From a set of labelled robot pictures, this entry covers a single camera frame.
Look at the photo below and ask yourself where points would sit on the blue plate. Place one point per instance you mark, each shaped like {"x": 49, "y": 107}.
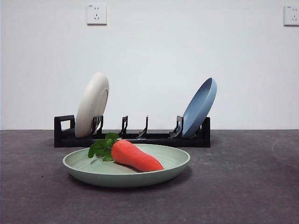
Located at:
{"x": 198, "y": 112}

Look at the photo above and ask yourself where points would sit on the black plate rack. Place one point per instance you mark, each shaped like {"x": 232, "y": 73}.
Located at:
{"x": 65, "y": 140}

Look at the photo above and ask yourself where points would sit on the white wall socket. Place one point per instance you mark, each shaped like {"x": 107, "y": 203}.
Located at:
{"x": 292, "y": 15}
{"x": 96, "y": 14}

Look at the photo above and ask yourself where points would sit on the orange carrot with green leaves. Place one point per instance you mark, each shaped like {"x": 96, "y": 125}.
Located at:
{"x": 137, "y": 156}

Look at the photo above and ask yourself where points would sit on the green plate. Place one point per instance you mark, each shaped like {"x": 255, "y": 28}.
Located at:
{"x": 116, "y": 179}

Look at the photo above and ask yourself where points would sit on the cream white plate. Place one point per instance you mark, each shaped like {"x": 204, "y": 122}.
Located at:
{"x": 91, "y": 105}

